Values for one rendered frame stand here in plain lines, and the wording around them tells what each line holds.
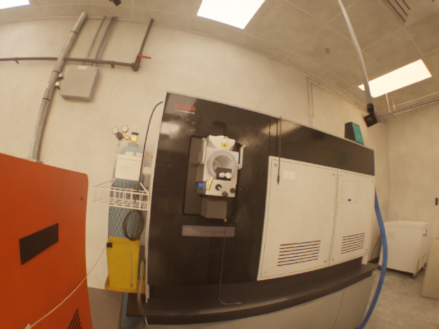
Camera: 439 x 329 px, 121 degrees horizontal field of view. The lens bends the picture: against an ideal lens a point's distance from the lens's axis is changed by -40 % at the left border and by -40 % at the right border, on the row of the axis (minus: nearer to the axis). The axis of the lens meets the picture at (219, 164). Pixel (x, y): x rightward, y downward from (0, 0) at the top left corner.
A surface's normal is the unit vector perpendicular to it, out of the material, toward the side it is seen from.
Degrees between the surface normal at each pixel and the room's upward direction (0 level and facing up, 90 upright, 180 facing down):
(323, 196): 90
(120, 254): 93
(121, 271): 93
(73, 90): 90
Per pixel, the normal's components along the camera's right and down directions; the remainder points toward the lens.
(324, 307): 0.33, -0.10
